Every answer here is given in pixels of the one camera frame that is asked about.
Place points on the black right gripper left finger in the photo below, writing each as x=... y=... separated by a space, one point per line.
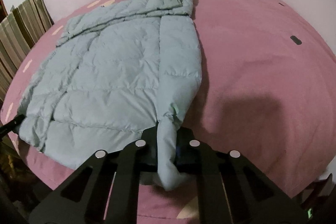
x=104 y=189

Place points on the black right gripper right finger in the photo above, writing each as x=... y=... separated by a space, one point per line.
x=231 y=189

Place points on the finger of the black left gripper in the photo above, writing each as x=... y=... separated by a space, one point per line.
x=12 y=126

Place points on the light blue puffer jacket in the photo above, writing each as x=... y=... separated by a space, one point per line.
x=115 y=72

